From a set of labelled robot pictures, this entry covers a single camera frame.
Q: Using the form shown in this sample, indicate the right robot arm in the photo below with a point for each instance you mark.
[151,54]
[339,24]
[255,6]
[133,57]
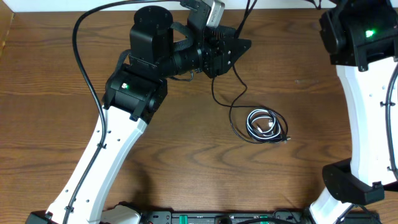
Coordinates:
[360,37]

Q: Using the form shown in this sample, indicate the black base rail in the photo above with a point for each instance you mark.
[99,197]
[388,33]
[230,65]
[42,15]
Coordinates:
[164,217]

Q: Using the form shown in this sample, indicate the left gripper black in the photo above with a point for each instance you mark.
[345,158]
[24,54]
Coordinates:
[213,67]

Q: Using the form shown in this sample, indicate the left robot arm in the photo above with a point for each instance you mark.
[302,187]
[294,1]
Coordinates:
[160,49]

